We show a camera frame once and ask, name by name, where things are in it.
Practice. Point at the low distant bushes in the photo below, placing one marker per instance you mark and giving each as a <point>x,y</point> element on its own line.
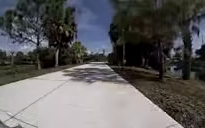
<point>10,56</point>

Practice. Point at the pond water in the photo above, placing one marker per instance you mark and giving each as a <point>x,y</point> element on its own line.
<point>186,72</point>

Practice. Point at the group of pine trees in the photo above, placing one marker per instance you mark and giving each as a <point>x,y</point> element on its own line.
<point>30,23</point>

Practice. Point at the dry grass verge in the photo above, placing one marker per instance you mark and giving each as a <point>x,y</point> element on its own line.
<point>176,93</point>

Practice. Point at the grass strip with dry patches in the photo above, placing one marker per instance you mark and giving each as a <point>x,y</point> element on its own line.
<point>10,74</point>

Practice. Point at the pale concrete path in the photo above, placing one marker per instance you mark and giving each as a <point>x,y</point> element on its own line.
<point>90,100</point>

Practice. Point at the row of dark trees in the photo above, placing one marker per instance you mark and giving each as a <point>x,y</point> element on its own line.
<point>150,33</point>

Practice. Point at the palm tree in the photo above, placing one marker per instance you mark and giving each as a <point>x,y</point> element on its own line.
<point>58,40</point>

